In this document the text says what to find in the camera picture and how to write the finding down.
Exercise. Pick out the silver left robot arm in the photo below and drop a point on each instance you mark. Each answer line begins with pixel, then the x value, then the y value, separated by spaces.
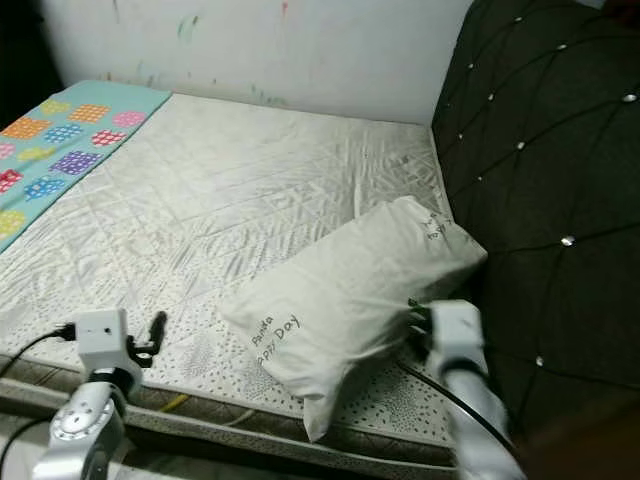
pixel 75 430

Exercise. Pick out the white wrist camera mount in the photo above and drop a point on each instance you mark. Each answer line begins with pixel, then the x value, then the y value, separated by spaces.
pixel 455 335
pixel 102 338

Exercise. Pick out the white printed pillow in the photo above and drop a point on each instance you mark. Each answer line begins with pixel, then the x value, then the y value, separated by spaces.
pixel 350 290

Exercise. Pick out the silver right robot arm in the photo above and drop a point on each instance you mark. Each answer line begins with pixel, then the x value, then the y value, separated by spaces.
pixel 475 420

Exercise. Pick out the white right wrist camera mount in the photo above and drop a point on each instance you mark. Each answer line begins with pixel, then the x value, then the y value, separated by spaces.
pixel 455 335

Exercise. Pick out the teal blanket with dotted shapes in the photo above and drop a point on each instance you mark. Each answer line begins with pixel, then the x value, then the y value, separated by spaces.
pixel 60 140

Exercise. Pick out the grey quilted mattress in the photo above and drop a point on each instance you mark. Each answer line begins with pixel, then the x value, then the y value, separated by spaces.
pixel 230 180

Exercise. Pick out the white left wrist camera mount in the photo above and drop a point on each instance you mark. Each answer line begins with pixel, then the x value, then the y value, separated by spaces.
pixel 102 338

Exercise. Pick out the dark tufted headboard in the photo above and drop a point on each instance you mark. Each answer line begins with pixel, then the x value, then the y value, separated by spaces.
pixel 550 150

